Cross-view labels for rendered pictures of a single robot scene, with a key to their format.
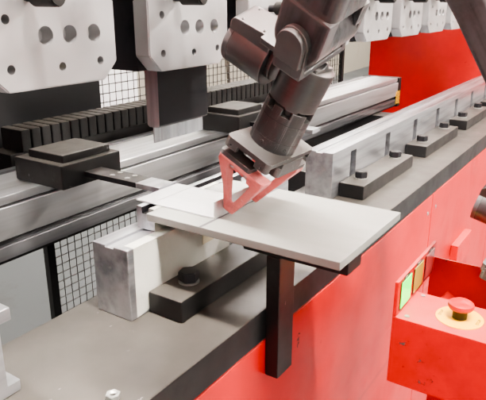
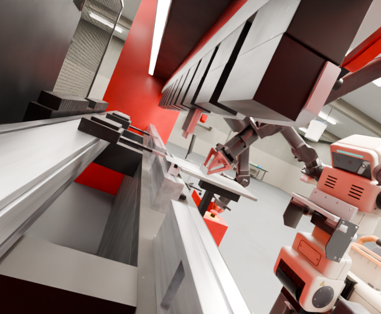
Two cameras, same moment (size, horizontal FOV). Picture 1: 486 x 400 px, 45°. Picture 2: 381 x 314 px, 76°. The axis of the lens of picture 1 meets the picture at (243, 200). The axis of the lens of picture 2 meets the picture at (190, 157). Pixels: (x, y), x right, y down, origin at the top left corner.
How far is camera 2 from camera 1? 0.68 m
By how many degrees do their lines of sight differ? 48
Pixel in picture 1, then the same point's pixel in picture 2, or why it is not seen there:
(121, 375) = not seen: hidden behind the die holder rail
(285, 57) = (265, 131)
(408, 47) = (119, 102)
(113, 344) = not seen: hidden behind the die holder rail
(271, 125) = (238, 148)
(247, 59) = (239, 123)
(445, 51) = (134, 109)
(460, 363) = (215, 232)
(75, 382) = not seen: hidden behind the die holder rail
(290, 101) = (248, 142)
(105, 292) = (160, 201)
